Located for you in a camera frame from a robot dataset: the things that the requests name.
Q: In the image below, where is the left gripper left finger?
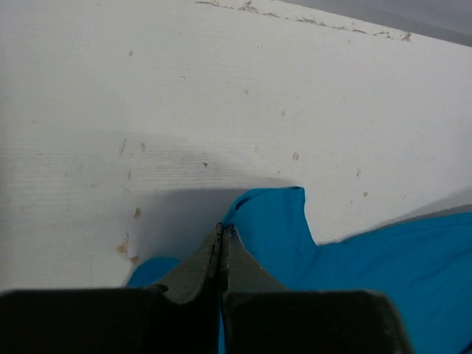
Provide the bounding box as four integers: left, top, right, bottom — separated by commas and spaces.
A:
1, 224, 222, 353

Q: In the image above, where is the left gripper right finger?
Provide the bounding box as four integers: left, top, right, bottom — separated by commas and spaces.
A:
221, 226, 413, 353

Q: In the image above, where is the blue t shirt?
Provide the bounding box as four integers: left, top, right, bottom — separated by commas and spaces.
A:
127, 187, 472, 354

